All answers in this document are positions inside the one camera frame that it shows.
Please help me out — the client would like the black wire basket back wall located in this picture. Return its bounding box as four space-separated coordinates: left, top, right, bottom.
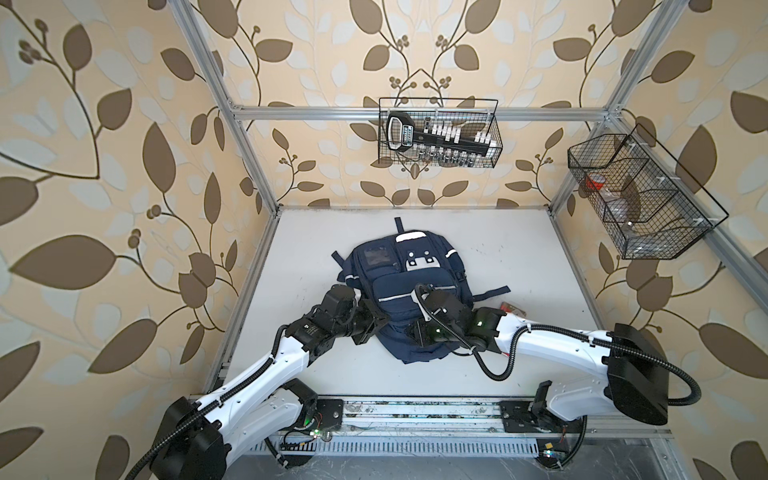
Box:
377 97 504 169

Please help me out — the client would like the black wire basket wall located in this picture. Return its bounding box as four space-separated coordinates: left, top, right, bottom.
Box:
377 97 504 169
567 124 729 260

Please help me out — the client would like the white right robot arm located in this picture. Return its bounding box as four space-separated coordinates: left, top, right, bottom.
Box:
411 284 672 429

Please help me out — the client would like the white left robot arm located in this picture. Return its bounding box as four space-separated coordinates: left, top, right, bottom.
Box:
127 285 390 479

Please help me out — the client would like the navy blue student backpack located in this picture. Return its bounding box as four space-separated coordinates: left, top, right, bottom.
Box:
331 217 510 364

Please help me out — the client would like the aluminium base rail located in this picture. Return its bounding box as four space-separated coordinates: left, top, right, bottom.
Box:
179 392 601 442

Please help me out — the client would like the aluminium cage frame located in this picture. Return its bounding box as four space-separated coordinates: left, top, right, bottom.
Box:
167 0 768 415

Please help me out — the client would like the black wire basket right wall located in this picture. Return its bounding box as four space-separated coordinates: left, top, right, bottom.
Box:
567 124 729 260

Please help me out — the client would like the red stationery blister pack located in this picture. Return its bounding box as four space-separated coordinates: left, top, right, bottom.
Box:
500 302 527 318

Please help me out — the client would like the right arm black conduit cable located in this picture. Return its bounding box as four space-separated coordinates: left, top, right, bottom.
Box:
413 283 703 469

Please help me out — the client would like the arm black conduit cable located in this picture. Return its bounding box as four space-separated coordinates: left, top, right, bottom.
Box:
413 283 703 469
122 323 289 480

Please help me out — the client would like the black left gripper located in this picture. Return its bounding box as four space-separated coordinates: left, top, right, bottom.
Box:
331 297 393 343

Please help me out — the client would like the black socket wrench set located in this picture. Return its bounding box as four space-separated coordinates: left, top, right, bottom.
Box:
378 109 503 159

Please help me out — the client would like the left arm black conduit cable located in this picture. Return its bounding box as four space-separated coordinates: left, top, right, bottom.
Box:
122 323 289 480

